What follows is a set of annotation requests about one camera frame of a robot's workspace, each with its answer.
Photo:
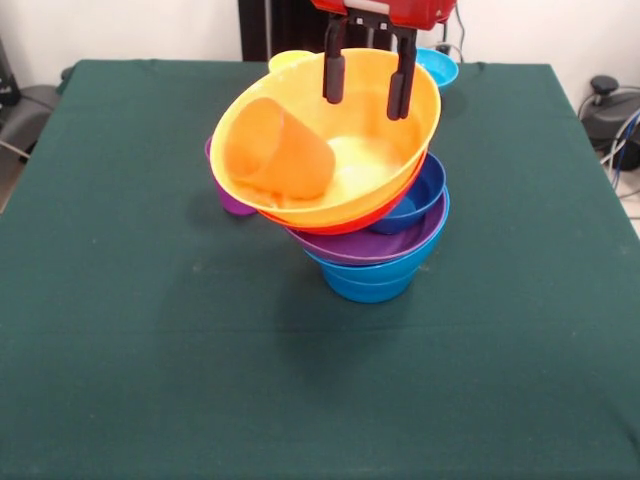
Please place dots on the small dark blue bowl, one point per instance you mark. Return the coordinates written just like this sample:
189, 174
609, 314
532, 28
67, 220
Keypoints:
425, 192

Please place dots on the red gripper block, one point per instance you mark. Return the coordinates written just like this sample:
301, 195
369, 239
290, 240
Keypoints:
410, 12

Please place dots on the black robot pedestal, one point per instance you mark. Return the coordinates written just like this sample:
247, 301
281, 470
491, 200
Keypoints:
285, 27

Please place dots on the orange-red plastic cup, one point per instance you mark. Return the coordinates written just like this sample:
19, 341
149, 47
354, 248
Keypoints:
285, 155

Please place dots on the black wall plug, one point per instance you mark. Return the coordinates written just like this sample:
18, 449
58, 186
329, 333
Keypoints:
442, 48

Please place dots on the medium light blue bowl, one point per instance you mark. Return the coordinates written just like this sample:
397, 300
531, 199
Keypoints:
425, 260

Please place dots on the small cyan plastic bowl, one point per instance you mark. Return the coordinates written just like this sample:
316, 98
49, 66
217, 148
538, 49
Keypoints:
442, 70

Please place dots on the orange shallow plastic bowl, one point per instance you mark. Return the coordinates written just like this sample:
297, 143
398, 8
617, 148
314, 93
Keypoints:
370, 222

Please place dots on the purple plastic cup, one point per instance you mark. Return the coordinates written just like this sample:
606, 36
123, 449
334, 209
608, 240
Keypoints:
227, 200

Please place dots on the small light blue bowl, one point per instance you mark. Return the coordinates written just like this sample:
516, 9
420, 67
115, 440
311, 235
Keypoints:
370, 292

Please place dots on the dark green tablecloth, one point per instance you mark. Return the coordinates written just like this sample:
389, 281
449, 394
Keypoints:
320, 375

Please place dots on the large purple plastic bowl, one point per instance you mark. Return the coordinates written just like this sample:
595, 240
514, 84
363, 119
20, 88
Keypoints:
360, 250

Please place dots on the large yellow plastic bowl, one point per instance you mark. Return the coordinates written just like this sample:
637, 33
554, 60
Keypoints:
370, 160

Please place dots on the yellow plastic cup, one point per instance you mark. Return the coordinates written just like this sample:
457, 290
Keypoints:
287, 59

